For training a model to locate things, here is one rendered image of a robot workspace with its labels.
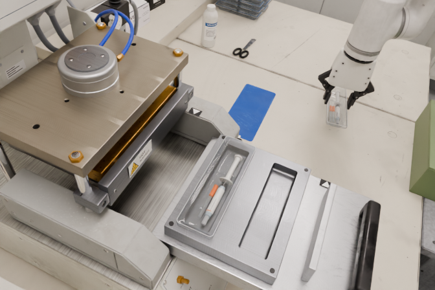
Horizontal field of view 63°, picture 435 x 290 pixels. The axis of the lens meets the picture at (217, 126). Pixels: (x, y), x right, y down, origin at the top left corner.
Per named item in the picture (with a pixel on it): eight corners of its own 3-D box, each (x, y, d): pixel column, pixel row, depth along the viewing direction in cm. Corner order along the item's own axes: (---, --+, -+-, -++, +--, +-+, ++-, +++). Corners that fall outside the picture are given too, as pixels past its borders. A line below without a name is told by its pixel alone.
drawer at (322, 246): (150, 246, 54) (148, 220, 48) (211, 149, 68) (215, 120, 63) (344, 342, 47) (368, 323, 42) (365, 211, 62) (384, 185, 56)
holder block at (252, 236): (164, 234, 51) (164, 224, 50) (219, 142, 65) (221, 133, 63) (272, 285, 48) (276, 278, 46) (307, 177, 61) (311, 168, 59)
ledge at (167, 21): (38, 57, 112) (34, 45, 109) (173, -31, 167) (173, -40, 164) (118, 90, 105) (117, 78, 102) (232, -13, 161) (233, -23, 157)
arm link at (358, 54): (382, 38, 90) (377, 48, 92) (347, 30, 91) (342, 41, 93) (385, 56, 84) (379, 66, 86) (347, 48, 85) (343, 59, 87)
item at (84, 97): (-45, 144, 53) (-90, 73, 43) (90, 44, 73) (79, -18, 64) (92, 210, 47) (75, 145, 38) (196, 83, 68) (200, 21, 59)
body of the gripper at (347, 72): (380, 46, 91) (363, 81, 99) (340, 38, 92) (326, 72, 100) (383, 63, 86) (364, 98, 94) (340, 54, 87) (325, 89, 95)
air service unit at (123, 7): (85, 69, 75) (71, 2, 65) (125, 37, 85) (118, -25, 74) (105, 77, 74) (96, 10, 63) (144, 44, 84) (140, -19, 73)
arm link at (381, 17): (378, 34, 91) (343, 32, 90) (402, -16, 82) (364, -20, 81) (390, 54, 85) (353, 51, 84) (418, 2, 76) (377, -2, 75)
